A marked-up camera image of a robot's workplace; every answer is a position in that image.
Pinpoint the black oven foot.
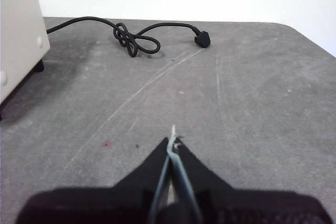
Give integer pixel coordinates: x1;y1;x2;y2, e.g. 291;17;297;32
32;59;45;73

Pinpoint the cream Toshiba toaster oven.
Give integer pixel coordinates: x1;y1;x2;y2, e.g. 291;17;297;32
0;0;51;120

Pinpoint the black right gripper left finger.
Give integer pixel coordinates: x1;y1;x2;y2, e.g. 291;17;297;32
15;136;172;224

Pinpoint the black power cable with plug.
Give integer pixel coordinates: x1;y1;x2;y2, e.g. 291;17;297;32
46;16;212;58

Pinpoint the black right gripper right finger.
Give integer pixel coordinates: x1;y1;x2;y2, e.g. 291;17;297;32
172;143;329;224

